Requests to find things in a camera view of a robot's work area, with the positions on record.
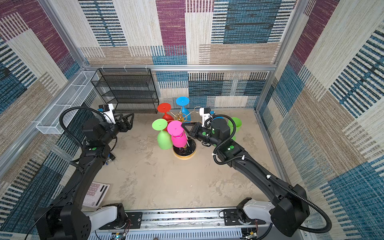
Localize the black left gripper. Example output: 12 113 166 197
101 113 133 146

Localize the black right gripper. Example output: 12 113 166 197
181 121 221 148

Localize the pink wine glass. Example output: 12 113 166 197
167 121 188 148

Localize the green wine glass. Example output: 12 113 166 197
228 117 243 134
152 118 173 150

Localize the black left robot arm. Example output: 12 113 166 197
34 108 135 240

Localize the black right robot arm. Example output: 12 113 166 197
181 115 332 237

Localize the black mesh shelf rack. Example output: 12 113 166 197
91 68 159 114

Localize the gold wine glass rack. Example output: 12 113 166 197
167 106 197 160

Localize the red wine glass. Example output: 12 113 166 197
157 103 174 123

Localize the blue stapler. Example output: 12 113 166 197
105 153 116 165

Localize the pink white calculator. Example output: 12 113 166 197
83 182 110 209

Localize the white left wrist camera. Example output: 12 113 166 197
98 104 116 124

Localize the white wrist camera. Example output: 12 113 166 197
98 104 116 124
199 107 212 128

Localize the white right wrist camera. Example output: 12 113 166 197
199 107 212 128

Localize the white wire mesh basket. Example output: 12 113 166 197
36 71 95 135

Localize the aluminium front rail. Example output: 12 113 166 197
50 206 310 240

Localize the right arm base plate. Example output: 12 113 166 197
219 209 266 226

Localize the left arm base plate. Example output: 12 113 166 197
99 212 143 230

